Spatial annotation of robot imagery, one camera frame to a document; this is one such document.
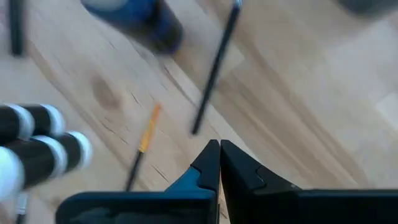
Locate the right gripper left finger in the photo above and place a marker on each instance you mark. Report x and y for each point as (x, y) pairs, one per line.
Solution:
(205, 174)

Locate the long gold-ferrule paintbrush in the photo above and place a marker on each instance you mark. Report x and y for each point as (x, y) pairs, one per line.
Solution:
(148, 133)

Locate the silver-ferrule black-bristle paintbrush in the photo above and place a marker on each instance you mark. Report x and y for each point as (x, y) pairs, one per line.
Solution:
(214, 71)

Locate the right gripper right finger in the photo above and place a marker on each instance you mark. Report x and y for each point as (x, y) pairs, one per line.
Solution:
(248, 193)

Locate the wide flat silver-ferrule paintbrush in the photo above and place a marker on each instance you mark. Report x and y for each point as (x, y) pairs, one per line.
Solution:
(22, 203)

